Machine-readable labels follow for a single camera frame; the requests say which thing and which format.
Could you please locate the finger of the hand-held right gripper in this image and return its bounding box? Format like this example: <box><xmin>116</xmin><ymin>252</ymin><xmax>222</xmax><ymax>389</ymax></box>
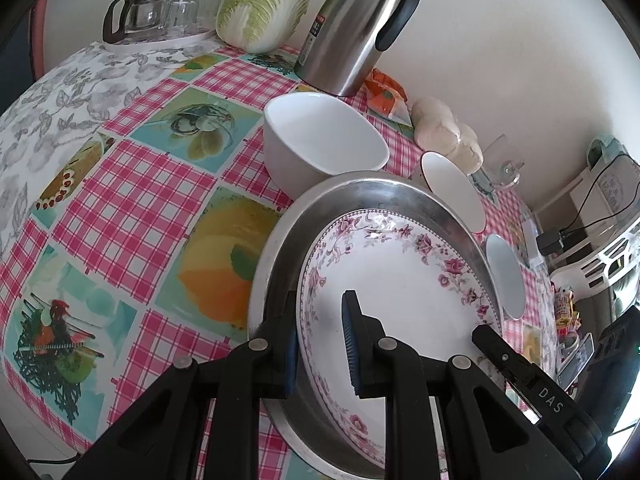
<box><xmin>471</xmin><ymin>324</ymin><xmax>613</xmax><ymax>478</ymax></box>

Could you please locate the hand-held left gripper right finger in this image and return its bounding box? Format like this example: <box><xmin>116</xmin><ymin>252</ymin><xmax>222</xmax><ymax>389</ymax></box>
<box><xmin>341</xmin><ymin>290</ymin><xmax>576</xmax><ymax>480</ymax></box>

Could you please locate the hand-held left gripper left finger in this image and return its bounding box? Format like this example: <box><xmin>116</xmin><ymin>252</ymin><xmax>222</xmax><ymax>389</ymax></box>
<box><xmin>62</xmin><ymin>290</ymin><xmax>301</xmax><ymax>480</ymax></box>

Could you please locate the white square plate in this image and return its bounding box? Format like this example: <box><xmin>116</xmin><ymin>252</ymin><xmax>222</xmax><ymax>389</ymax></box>
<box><xmin>295</xmin><ymin>211</ymin><xmax>503</xmax><ymax>461</ymax></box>

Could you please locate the stainless steel round plate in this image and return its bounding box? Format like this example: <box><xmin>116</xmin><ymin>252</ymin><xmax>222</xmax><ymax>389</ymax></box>
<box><xmin>246</xmin><ymin>170</ymin><xmax>503</xmax><ymax>480</ymax></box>

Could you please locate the strawberry print bowl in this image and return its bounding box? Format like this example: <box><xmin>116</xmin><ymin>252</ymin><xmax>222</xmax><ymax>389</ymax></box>
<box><xmin>420</xmin><ymin>151</ymin><xmax>487</xmax><ymax>235</ymax></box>

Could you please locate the white square bowl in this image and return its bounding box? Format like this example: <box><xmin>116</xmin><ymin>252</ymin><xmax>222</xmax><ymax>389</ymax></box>
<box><xmin>263</xmin><ymin>92</ymin><xmax>390</xmax><ymax>196</ymax></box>

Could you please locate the red yellow snack packet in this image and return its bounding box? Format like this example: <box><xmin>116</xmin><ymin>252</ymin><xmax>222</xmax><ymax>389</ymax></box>
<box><xmin>552</xmin><ymin>287</ymin><xmax>581</xmax><ymax>333</ymax></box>

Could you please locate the small white bowl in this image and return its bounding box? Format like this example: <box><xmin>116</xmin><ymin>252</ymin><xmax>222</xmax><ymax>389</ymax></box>
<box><xmin>485</xmin><ymin>233</ymin><xmax>526</xmax><ymax>321</ymax></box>

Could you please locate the white chair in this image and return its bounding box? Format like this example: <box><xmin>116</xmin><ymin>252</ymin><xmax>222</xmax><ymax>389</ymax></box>
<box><xmin>530</xmin><ymin>165</ymin><xmax>640</xmax><ymax>306</ymax></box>

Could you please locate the white power strip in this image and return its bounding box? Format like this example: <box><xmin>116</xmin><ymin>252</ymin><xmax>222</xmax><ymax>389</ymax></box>
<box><xmin>522</xmin><ymin>220</ymin><xmax>551</xmax><ymax>268</ymax></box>

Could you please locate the black charger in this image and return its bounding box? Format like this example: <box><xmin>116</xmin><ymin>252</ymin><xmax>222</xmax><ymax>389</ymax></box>
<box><xmin>537</xmin><ymin>227</ymin><xmax>588</xmax><ymax>256</ymax></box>

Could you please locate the teal grey patterned cushion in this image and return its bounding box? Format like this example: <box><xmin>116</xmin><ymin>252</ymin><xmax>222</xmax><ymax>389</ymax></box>
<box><xmin>586</xmin><ymin>135</ymin><xmax>640</xmax><ymax>211</ymax></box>

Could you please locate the clear glass mug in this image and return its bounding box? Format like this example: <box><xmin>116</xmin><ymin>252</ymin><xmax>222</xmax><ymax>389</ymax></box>
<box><xmin>482</xmin><ymin>134</ymin><xmax>526</xmax><ymax>191</ymax></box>

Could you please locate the pink plaid printed tablecloth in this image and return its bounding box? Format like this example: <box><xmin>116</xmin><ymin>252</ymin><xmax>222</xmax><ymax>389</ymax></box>
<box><xmin>0</xmin><ymin>42</ymin><xmax>566</xmax><ymax>480</ymax></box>

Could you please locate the bag of steamed buns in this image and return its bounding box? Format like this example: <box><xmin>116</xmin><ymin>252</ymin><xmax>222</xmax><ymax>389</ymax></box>
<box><xmin>410</xmin><ymin>96</ymin><xmax>484</xmax><ymax>175</ymax></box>

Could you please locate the orange snack packet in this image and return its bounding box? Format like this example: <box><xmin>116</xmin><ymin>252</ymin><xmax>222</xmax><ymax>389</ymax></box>
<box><xmin>364</xmin><ymin>67</ymin><xmax>415</xmax><ymax>127</ymax></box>

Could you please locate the stainless steel thermos jug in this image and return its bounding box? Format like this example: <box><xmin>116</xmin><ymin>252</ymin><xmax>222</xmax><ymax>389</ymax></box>
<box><xmin>294</xmin><ymin>0</ymin><xmax>422</xmax><ymax>97</ymax></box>

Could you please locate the napa cabbage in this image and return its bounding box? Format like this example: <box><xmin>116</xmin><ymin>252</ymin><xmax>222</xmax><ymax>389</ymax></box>
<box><xmin>216</xmin><ymin>0</ymin><xmax>319</xmax><ymax>54</ymax></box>

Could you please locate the grey floral cloth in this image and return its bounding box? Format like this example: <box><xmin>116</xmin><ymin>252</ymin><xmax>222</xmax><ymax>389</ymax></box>
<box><xmin>0</xmin><ymin>40</ymin><xmax>221</xmax><ymax>261</ymax></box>

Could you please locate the pink board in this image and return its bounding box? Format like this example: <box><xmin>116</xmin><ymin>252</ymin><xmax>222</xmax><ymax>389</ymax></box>
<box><xmin>29</xmin><ymin>0</ymin><xmax>53</xmax><ymax>83</ymax></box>

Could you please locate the black cable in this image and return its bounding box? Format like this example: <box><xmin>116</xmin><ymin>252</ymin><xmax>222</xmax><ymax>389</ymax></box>
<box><xmin>560</xmin><ymin>152</ymin><xmax>640</xmax><ymax>233</ymax></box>

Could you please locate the glass teapot black handle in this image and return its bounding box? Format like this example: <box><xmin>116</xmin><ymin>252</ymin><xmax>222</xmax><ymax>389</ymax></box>
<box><xmin>102</xmin><ymin>0</ymin><xmax>173</xmax><ymax>43</ymax></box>

